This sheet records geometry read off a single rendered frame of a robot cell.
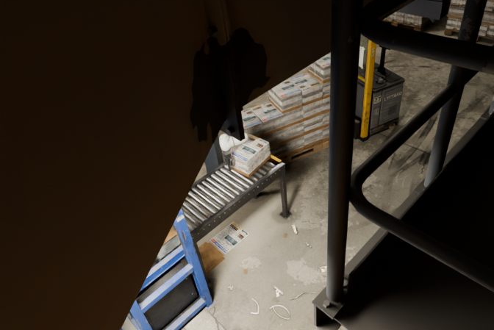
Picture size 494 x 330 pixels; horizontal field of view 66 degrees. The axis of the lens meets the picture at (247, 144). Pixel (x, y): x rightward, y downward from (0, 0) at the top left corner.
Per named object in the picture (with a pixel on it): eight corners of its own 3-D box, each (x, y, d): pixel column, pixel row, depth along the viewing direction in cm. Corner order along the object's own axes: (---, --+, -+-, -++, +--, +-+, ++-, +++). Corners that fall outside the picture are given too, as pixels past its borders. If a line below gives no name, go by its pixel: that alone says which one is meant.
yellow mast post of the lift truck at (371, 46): (358, 134, 543) (367, 12, 435) (363, 132, 546) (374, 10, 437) (362, 138, 537) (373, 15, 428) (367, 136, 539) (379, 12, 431)
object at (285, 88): (267, 85, 491) (267, 84, 490) (287, 79, 498) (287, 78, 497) (281, 98, 463) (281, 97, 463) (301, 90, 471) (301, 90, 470)
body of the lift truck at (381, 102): (340, 116, 600) (342, 70, 551) (368, 105, 614) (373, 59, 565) (369, 139, 548) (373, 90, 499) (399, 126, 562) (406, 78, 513)
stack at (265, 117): (237, 163, 541) (228, 115, 489) (308, 135, 571) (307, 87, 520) (248, 179, 512) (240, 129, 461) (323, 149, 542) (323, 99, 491)
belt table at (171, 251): (152, 215, 386) (149, 209, 380) (190, 251, 346) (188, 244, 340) (88, 259, 352) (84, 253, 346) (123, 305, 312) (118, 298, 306)
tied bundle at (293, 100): (268, 101, 504) (267, 85, 490) (288, 94, 512) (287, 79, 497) (281, 114, 476) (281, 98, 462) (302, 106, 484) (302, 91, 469)
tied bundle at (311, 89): (288, 94, 512) (287, 79, 498) (307, 87, 519) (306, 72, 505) (303, 106, 484) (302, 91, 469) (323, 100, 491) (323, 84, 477)
